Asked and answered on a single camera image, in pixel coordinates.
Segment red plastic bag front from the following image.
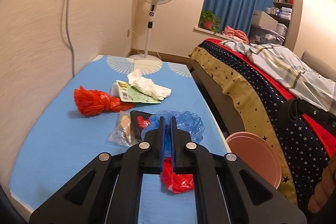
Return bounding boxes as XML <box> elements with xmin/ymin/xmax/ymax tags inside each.
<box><xmin>161</xmin><ymin>158</ymin><xmax>194</xmax><ymax>194</ymax></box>

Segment clear plastic bag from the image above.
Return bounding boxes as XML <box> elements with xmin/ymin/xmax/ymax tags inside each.
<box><xmin>106</xmin><ymin>111</ymin><xmax>137</xmax><ymax>147</ymax></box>

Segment blue plastic bag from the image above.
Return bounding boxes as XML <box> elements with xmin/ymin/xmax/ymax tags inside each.
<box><xmin>141</xmin><ymin>110</ymin><xmax>205</xmax><ymax>158</ymax></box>

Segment black crab snack packet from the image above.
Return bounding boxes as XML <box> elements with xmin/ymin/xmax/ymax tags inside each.
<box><xmin>130</xmin><ymin>110</ymin><xmax>152</xmax><ymax>140</ymax></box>

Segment red plastic bag knotted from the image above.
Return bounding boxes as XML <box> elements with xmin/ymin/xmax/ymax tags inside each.
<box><xmin>73</xmin><ymin>86</ymin><xmax>134</xmax><ymax>116</ymax></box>

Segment green white snack wrapper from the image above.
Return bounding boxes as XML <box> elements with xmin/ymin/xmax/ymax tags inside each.
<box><xmin>116</xmin><ymin>80</ymin><xmax>161</xmax><ymax>104</ymax></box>

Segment white tissue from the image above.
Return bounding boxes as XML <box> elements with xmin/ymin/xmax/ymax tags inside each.
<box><xmin>127</xmin><ymin>69</ymin><xmax>171</xmax><ymax>101</ymax></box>

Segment pink plastic trash bin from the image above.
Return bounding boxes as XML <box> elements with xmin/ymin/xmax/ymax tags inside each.
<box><xmin>226</xmin><ymin>132</ymin><xmax>282</xmax><ymax>189</ymax></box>

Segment person right hand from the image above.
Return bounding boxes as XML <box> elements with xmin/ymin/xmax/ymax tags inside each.
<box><xmin>308</xmin><ymin>155</ymin><xmax>335</xmax><ymax>213</ymax></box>

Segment plaid light blue duvet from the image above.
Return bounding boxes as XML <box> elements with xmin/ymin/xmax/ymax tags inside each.
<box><xmin>221</xmin><ymin>40</ymin><xmax>335</xmax><ymax>114</ymax></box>

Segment red blanket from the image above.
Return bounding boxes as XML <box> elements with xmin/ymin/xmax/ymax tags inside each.
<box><xmin>201</xmin><ymin>39</ymin><xmax>335</xmax><ymax>156</ymax></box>

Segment grey bed headboard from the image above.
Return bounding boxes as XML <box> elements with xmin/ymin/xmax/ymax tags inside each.
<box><xmin>301</xmin><ymin>51</ymin><xmax>336</xmax><ymax>81</ymax></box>

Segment navy star bed sheet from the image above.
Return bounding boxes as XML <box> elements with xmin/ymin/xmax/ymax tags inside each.
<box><xmin>198</xmin><ymin>41</ymin><xmax>332</xmax><ymax>189</ymax></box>

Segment yellow star bed skirt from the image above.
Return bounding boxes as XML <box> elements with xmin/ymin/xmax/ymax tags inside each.
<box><xmin>190</xmin><ymin>46</ymin><xmax>298</xmax><ymax>205</ymax></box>

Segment clear plastic storage bin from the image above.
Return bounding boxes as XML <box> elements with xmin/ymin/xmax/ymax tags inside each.
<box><xmin>249</xmin><ymin>25</ymin><xmax>285</xmax><ymax>46</ymax></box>

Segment pink clothes on sill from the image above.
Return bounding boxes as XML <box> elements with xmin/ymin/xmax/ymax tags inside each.
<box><xmin>224</xmin><ymin>26</ymin><xmax>249</xmax><ymax>44</ymax></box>

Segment beige storage box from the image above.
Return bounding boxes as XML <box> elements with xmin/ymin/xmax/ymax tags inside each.
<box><xmin>252</xmin><ymin>10</ymin><xmax>278</xmax><ymax>31</ymax></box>

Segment wooden bookshelf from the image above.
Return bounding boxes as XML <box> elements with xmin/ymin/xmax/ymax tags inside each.
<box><xmin>271</xmin><ymin>0</ymin><xmax>303</xmax><ymax>51</ymax></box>

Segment potted green plant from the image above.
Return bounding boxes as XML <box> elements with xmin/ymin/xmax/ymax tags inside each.
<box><xmin>199</xmin><ymin>10</ymin><xmax>221</xmax><ymax>34</ymax></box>

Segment grey wall cable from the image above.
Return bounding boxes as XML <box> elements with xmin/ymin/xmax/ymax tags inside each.
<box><xmin>64</xmin><ymin>0</ymin><xmax>81</xmax><ymax>77</ymax></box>

